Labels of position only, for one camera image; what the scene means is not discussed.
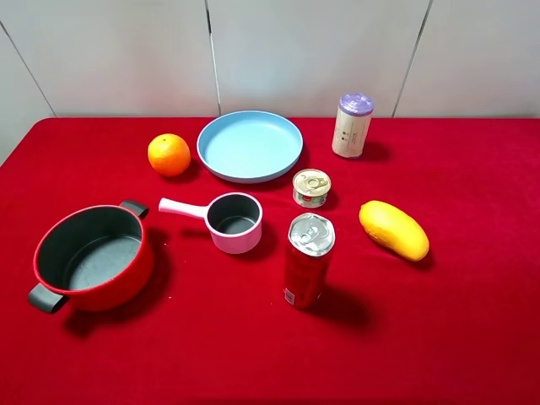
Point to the pink saucepan with handle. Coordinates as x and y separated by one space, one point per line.
234 220

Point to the purple bag roll with label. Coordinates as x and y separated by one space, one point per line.
352 124

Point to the red pot with black handles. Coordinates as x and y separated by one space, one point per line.
97 257

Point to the light blue plate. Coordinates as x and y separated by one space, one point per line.
249 147

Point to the red felt tablecloth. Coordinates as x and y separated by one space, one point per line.
460 326

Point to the yellow mango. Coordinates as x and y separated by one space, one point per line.
390 227

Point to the small tin can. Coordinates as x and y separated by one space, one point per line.
311 188

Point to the orange fruit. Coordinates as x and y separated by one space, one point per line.
169 154

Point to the red soda can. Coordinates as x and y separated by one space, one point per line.
311 240

